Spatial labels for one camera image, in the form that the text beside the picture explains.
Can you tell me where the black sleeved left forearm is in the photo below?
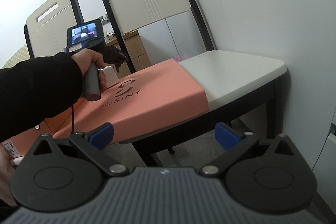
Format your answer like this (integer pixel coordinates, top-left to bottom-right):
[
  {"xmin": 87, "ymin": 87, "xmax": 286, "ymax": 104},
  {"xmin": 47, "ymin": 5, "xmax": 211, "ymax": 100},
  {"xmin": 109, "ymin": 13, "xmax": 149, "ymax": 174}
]
[{"xmin": 1, "ymin": 52, "xmax": 83, "ymax": 142}]

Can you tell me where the person left hand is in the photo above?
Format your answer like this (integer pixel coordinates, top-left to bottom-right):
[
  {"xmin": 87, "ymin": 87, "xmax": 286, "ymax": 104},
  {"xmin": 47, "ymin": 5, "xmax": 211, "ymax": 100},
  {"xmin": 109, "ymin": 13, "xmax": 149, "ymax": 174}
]
[{"xmin": 71, "ymin": 48, "xmax": 108, "ymax": 91}]

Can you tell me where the person right hand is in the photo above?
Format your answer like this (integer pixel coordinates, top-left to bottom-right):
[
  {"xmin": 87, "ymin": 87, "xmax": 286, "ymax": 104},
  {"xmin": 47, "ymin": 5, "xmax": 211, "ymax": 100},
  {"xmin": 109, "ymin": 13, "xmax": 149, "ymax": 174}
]
[{"xmin": 0, "ymin": 146, "xmax": 17, "ymax": 206}]

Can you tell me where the left beige folding chair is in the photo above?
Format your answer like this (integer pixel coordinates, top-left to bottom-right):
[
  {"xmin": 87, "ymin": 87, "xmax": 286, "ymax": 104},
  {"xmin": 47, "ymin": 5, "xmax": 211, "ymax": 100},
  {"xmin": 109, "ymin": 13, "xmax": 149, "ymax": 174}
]
[{"xmin": 23, "ymin": 0, "xmax": 84, "ymax": 58}]

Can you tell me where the beige folding chair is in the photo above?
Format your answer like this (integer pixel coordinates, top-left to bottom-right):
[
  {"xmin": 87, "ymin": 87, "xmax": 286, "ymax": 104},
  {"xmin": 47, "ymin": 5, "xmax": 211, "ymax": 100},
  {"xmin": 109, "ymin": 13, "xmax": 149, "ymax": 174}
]
[
  {"xmin": 102, "ymin": 0, "xmax": 286, "ymax": 167},
  {"xmin": 23, "ymin": 0, "xmax": 84, "ymax": 58}
]

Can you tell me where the wooden drawer cabinet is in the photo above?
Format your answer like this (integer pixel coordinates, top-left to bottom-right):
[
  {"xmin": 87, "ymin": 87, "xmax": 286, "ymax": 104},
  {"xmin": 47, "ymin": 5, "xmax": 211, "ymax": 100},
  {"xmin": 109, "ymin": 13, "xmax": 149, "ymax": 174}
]
[{"xmin": 106, "ymin": 30, "xmax": 151, "ymax": 79}]

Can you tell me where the right beige folding chair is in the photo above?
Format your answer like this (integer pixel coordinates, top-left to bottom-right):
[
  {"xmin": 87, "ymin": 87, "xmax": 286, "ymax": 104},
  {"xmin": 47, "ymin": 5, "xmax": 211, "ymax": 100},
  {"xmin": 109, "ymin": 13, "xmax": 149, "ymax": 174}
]
[{"xmin": 102, "ymin": 0, "xmax": 286, "ymax": 167}]

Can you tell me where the beige quilted headboard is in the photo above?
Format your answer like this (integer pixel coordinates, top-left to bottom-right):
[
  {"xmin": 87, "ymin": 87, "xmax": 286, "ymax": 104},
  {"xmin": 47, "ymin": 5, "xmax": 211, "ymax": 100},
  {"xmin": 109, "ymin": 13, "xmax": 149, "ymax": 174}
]
[{"xmin": 2, "ymin": 44, "xmax": 30, "ymax": 69}]

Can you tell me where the pink open shoe box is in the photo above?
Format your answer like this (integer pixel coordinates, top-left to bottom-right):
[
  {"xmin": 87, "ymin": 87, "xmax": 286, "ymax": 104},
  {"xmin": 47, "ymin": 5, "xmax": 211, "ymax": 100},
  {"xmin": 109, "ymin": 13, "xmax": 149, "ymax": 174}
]
[{"xmin": 1, "ymin": 108, "xmax": 72, "ymax": 163}]

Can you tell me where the pink shoe box lid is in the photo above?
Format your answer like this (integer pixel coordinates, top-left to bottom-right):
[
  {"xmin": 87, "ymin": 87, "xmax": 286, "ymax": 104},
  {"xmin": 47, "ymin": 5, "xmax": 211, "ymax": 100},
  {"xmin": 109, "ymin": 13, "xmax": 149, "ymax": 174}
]
[{"xmin": 52, "ymin": 57, "xmax": 210, "ymax": 146}]

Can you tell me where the small purple box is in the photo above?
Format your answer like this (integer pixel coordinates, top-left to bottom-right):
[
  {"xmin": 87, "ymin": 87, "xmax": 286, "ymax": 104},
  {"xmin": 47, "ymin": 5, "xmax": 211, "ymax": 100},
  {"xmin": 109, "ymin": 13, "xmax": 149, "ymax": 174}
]
[{"xmin": 174, "ymin": 56, "xmax": 189, "ymax": 63}]

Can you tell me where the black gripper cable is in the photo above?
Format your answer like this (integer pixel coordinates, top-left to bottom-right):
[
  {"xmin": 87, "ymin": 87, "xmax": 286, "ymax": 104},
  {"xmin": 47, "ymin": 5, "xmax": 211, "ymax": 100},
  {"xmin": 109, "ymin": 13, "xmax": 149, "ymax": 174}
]
[{"xmin": 70, "ymin": 103, "xmax": 76, "ymax": 137}]

